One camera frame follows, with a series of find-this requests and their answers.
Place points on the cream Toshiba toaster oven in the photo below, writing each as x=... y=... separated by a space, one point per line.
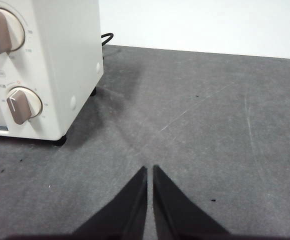
x=67 y=50

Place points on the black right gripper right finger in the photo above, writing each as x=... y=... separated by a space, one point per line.
x=175 y=215

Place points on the beige oven knob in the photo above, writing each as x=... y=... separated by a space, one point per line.
x=20 y=106
x=0 y=32

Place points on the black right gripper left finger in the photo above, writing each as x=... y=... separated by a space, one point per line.
x=127 y=212

